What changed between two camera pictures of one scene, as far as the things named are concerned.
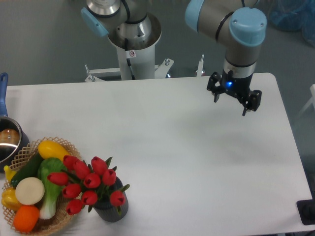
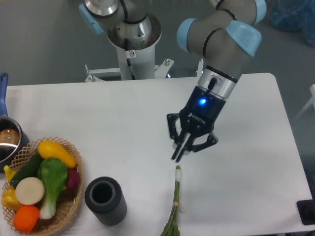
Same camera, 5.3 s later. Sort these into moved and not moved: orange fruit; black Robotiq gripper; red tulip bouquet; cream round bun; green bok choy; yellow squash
Moved: black Robotiq gripper; red tulip bouquet
Not moved: yellow squash; green bok choy; orange fruit; cream round bun
